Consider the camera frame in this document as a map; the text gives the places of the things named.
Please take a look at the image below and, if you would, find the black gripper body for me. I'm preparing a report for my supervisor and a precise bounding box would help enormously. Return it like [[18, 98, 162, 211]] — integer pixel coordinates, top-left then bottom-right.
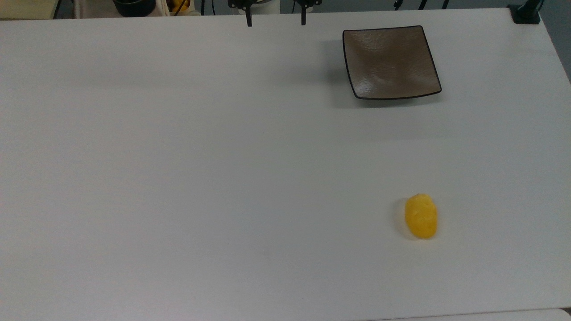
[[228, 0, 323, 9]]

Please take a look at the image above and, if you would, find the yellow lemon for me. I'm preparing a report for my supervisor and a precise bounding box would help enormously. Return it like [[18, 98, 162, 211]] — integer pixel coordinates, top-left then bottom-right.
[[405, 193, 439, 239]]

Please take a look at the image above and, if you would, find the brown square ceramic plate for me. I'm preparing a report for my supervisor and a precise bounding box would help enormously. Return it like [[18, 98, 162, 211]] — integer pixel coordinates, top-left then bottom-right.
[[342, 25, 442, 100]]

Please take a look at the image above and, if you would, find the dark round bowl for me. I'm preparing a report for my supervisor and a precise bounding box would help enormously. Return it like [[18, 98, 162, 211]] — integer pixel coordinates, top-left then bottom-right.
[[112, 0, 157, 17]]

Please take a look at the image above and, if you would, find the beige side table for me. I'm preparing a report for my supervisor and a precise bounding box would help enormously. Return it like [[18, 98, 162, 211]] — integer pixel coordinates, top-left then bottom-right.
[[0, 0, 61, 20]]

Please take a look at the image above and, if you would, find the black clamp mount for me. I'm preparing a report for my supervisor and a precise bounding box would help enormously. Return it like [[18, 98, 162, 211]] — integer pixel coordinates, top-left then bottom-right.
[[508, 0, 544, 24]]

